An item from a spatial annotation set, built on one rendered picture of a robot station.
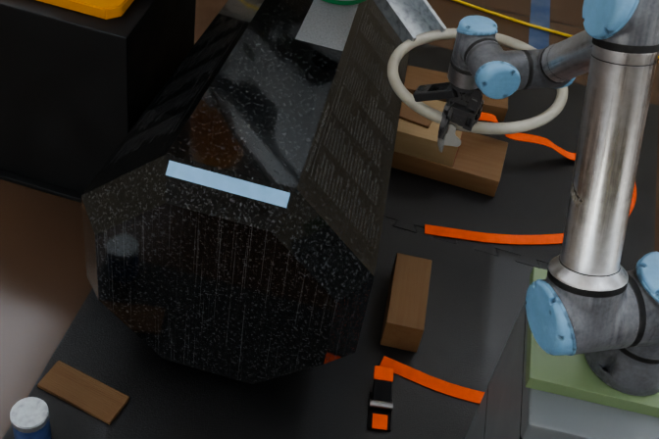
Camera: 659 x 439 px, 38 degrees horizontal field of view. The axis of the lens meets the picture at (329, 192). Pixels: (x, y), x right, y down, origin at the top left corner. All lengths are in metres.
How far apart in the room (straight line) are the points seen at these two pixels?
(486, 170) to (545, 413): 1.73
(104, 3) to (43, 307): 0.96
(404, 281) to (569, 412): 1.18
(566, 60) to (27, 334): 1.83
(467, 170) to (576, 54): 1.59
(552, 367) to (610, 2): 0.80
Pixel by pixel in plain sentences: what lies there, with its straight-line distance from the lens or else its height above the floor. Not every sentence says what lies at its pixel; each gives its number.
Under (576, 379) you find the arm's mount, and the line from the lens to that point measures 2.10.
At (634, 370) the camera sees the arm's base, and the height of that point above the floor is 0.94.
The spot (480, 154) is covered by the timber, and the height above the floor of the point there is 0.10.
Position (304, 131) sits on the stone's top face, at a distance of 2.53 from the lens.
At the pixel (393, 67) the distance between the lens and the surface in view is 2.62.
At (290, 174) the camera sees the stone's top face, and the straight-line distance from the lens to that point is 2.40.
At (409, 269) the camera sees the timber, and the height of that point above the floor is 0.13.
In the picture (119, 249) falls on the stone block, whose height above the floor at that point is 0.52.
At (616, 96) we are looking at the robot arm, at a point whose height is 1.51.
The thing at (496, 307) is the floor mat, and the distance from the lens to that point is 3.32.
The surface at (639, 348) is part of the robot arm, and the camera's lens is 2.04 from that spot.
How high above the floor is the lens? 2.49
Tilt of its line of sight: 44 degrees down
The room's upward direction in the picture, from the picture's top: 10 degrees clockwise
